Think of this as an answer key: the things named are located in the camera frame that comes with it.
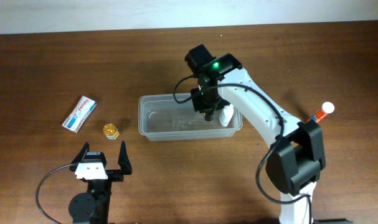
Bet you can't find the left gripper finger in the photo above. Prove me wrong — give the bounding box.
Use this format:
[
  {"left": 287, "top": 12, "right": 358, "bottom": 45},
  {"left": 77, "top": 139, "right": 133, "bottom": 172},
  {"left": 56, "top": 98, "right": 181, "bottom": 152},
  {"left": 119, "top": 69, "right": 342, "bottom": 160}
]
[
  {"left": 71, "top": 142, "right": 90, "bottom": 164},
  {"left": 118, "top": 141, "right": 133, "bottom": 175}
]

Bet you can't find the white dropper bottle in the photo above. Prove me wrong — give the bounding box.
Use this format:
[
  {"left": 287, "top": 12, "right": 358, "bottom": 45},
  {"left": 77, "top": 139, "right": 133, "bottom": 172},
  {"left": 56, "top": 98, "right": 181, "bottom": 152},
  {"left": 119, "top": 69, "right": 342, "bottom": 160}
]
[{"left": 219, "top": 104, "right": 234, "bottom": 127}]

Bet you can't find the white Panadol box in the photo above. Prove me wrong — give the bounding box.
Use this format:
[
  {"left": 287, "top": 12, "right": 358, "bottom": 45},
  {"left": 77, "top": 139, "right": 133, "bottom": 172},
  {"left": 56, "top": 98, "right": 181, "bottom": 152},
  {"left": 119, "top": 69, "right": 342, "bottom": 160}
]
[{"left": 62, "top": 96, "right": 97, "bottom": 133}]

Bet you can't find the orange tube white cap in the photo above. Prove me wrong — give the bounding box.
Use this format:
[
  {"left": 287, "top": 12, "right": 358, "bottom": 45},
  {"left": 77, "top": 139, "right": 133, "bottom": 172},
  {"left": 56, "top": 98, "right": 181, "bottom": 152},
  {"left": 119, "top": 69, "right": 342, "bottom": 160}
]
[{"left": 307, "top": 101, "right": 335, "bottom": 123}]

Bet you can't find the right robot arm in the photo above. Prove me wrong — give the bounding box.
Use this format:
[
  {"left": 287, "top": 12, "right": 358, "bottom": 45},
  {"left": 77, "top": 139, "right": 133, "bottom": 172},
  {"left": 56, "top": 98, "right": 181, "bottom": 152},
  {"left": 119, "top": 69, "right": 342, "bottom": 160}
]
[{"left": 184, "top": 45, "right": 326, "bottom": 223}]

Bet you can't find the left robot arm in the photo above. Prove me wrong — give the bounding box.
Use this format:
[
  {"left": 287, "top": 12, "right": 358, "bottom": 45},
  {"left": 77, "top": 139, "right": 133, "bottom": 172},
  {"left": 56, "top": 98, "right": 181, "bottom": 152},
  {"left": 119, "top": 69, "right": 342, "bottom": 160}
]
[{"left": 69, "top": 141, "right": 132, "bottom": 224}]

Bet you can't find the clear plastic container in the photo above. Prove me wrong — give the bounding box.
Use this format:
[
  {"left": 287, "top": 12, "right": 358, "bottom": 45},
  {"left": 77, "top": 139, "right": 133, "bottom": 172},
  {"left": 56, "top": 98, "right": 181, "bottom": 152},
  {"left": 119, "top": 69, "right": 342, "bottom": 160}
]
[{"left": 138, "top": 94, "right": 243, "bottom": 141}]

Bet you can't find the gold lid small jar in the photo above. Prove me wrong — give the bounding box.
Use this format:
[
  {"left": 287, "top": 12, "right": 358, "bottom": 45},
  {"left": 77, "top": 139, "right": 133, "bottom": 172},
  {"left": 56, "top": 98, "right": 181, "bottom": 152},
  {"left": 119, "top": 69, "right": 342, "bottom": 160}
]
[{"left": 103, "top": 124, "right": 120, "bottom": 140}]

